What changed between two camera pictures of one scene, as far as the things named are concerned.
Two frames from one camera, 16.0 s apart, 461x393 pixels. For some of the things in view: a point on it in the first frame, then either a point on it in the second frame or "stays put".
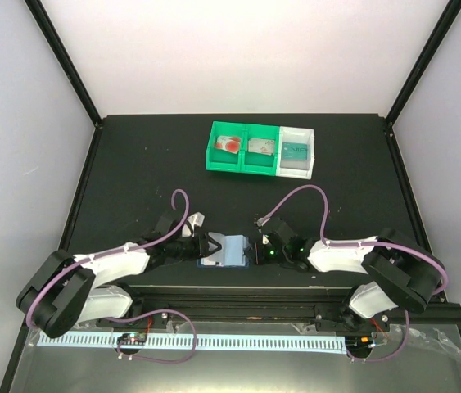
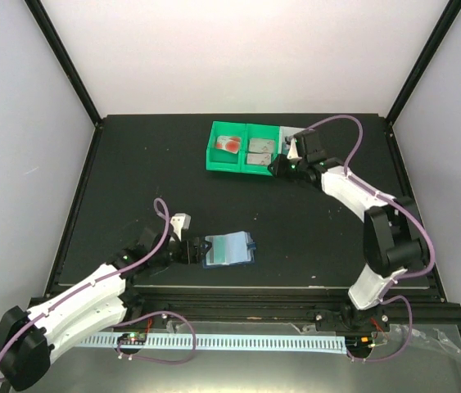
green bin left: (223, 160) stays put
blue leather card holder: (234, 252) stays put
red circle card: (228, 143) stays put
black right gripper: (257, 255) -> (277, 170)
